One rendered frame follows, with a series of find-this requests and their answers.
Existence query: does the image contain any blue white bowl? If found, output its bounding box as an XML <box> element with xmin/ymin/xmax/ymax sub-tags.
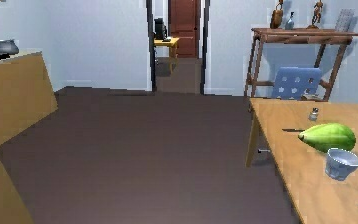
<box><xmin>324</xmin><ymin>148</ymin><xmax>358</xmax><ymax>182</ymax></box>

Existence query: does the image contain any red brown room door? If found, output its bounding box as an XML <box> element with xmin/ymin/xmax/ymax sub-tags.
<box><xmin>168</xmin><ymin>0</ymin><xmax>202</xmax><ymax>59</ymax></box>

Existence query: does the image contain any light wooden dining table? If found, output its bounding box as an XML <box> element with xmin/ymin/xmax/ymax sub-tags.
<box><xmin>245</xmin><ymin>97</ymin><xmax>358</xmax><ymax>224</ymax></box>

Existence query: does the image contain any blue glass bottle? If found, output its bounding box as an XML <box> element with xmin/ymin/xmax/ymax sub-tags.
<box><xmin>284</xmin><ymin>11</ymin><xmax>296</xmax><ymax>31</ymax></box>

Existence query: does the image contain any grey patterned board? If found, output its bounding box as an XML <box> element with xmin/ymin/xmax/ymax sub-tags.
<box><xmin>334</xmin><ymin>8</ymin><xmax>355</xmax><ymax>33</ymax></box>

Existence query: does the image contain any black coffee machine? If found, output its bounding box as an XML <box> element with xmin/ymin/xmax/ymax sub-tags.
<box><xmin>153</xmin><ymin>17</ymin><xmax>168</xmax><ymax>41</ymax></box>

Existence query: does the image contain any green papaya fruit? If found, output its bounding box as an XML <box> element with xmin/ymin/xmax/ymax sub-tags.
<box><xmin>297</xmin><ymin>122</ymin><xmax>357</xmax><ymax>153</ymax></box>

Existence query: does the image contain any yellow side table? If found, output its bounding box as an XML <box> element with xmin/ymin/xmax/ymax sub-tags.
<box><xmin>153</xmin><ymin>36</ymin><xmax>181</xmax><ymax>73</ymax></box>

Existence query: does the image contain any slim bronze figure statuette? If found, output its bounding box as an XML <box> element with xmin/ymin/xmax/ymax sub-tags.
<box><xmin>307</xmin><ymin>0</ymin><xmax>324</xmax><ymax>30</ymax></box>

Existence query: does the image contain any brown wooden statuette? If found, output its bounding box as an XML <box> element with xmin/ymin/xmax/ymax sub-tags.
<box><xmin>269</xmin><ymin>0</ymin><xmax>285</xmax><ymax>30</ymax></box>

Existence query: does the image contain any grey metal pot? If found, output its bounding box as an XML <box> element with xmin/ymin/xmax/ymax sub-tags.
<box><xmin>0</xmin><ymin>39</ymin><xmax>20</xmax><ymax>55</ymax></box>

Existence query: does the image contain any small glass salt shaker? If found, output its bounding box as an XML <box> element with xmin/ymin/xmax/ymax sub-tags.
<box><xmin>308</xmin><ymin>107</ymin><xmax>320</xmax><ymax>122</ymax></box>

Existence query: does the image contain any blue chair with white dots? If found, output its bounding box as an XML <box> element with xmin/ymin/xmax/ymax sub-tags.
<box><xmin>271</xmin><ymin>66</ymin><xmax>323</xmax><ymax>101</ymax></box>

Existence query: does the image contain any brown wooden console table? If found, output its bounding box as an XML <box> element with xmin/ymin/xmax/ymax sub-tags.
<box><xmin>243</xmin><ymin>27</ymin><xmax>358</xmax><ymax>102</ymax></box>

